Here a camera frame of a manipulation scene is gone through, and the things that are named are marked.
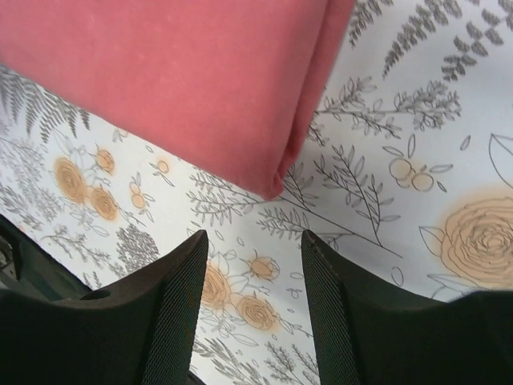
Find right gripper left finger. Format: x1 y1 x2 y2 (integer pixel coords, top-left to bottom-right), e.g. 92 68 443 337
1 230 208 384

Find dusty pink t shirt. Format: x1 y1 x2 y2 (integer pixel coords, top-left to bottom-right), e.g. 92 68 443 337
1 1 354 200

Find floral patterned table mat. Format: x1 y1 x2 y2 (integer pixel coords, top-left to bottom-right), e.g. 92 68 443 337
1 1 512 384

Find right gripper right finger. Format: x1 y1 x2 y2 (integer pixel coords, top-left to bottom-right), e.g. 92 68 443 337
301 230 512 384

